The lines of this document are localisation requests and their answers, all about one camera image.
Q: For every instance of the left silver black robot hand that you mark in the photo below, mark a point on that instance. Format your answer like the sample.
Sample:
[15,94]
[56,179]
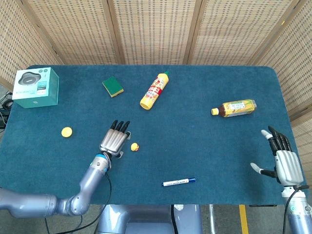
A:
[113,142]

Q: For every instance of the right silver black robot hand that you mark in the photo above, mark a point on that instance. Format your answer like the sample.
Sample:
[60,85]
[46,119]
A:
[290,168]

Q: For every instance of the small yellow orange toy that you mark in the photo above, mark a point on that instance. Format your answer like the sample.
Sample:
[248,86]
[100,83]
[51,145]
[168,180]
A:
[134,147]

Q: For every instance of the yellow round disc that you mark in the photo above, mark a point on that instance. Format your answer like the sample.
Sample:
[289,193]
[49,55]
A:
[66,132]

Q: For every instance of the woven bamboo screen panel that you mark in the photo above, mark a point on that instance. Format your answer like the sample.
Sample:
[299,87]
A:
[156,31]
[297,73]
[234,31]
[19,44]
[304,146]
[73,31]

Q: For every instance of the green yellow sponge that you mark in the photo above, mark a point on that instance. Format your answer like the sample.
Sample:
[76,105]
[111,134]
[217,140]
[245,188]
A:
[112,86]

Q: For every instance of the blue felt table cover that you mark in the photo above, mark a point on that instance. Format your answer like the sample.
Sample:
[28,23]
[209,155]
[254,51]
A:
[170,146]

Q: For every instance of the yellow squeeze bottle red label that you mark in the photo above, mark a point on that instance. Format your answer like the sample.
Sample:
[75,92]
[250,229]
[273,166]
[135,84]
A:
[153,91]

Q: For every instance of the yellow floor tape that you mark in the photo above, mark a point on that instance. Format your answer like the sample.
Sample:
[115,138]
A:
[243,219]

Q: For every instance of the blue whiteboard marker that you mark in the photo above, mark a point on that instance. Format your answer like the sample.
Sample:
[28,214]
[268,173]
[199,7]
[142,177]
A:
[178,182]

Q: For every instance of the tea bottle yellow label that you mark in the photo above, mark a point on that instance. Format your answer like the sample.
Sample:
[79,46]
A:
[236,108]

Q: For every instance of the blue-grey robot torso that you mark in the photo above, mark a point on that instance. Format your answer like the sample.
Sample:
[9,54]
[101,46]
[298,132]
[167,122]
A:
[146,219]

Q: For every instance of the white table leg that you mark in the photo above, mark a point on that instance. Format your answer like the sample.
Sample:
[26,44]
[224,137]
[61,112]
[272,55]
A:
[212,219]

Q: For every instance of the teal speaker box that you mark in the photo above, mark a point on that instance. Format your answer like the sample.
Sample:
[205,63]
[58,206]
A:
[34,85]

